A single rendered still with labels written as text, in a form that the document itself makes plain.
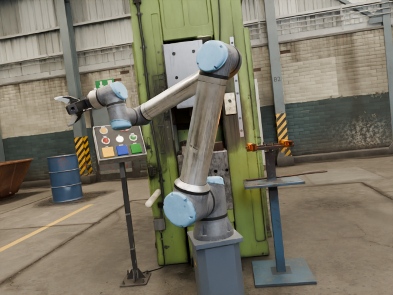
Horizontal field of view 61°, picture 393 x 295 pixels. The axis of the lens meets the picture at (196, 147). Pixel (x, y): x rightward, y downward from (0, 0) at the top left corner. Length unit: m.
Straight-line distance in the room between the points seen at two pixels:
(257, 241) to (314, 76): 6.33
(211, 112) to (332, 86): 7.61
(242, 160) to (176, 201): 1.47
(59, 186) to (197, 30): 4.91
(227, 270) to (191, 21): 1.97
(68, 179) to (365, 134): 6.72
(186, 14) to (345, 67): 6.46
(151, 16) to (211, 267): 2.03
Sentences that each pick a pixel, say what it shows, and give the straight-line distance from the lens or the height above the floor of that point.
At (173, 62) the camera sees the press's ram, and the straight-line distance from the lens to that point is 2.65.
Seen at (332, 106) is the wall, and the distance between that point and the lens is 8.77.
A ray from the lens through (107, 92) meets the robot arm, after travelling 1.61.
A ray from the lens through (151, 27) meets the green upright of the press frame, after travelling 2.88.
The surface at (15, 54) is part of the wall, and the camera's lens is 11.12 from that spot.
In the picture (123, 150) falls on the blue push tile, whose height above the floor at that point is 1.00.
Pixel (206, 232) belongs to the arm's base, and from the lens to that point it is 1.54.
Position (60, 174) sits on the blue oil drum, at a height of 0.55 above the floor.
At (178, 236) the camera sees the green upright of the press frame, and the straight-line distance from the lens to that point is 2.88.
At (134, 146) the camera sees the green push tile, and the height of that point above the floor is 1.02.
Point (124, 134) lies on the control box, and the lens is 2.55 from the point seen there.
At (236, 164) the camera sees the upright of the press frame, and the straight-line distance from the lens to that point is 2.75.
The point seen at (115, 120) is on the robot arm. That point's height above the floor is 1.18.
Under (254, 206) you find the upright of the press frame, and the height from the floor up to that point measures 0.42.
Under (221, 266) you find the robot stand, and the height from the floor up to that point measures 0.48.
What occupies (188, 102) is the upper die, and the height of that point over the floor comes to 1.31.
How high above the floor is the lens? 1.09
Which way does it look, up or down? 3 degrees down
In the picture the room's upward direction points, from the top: 7 degrees counter-clockwise
